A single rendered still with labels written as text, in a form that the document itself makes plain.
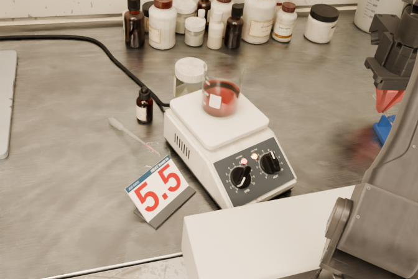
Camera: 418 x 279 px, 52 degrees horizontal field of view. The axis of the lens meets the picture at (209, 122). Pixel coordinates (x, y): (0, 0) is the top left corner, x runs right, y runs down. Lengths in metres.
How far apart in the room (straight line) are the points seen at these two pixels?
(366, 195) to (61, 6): 0.81
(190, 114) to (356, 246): 0.34
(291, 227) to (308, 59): 0.53
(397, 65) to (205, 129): 0.36
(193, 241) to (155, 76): 0.44
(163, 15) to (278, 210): 0.51
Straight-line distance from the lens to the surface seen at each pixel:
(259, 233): 0.55
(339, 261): 0.45
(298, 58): 1.00
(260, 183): 0.65
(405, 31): 0.78
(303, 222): 0.57
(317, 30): 1.06
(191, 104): 0.68
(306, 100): 0.88
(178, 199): 0.65
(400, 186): 0.43
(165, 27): 0.93
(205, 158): 0.63
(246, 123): 0.66
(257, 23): 0.99
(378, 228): 0.42
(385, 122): 0.86
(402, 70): 0.80
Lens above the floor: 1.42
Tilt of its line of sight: 42 degrees down
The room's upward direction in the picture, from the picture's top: 7 degrees clockwise
